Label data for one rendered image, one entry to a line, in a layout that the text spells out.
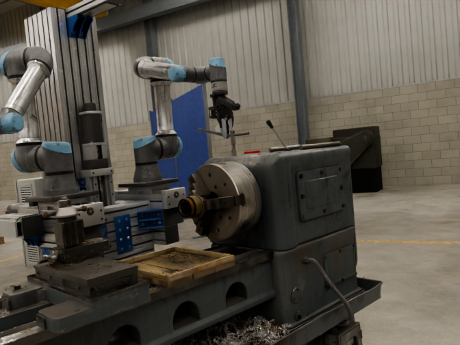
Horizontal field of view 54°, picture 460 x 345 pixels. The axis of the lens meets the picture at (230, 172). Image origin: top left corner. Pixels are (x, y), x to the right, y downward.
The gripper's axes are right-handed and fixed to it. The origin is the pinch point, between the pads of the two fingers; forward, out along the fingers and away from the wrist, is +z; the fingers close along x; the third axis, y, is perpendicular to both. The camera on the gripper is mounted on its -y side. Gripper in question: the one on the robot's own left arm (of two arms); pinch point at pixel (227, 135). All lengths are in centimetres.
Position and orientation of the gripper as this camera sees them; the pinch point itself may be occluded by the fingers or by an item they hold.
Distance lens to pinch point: 205.0
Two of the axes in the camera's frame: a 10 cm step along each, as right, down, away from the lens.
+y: -6.9, 0.3, 7.2
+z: 1.0, 9.9, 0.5
